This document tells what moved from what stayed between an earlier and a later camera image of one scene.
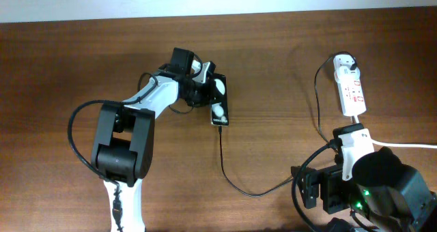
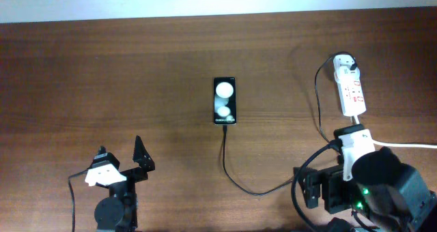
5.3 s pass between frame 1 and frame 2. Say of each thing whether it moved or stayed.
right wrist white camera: stayed
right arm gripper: stayed
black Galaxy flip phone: moved
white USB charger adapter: stayed
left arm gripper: moved
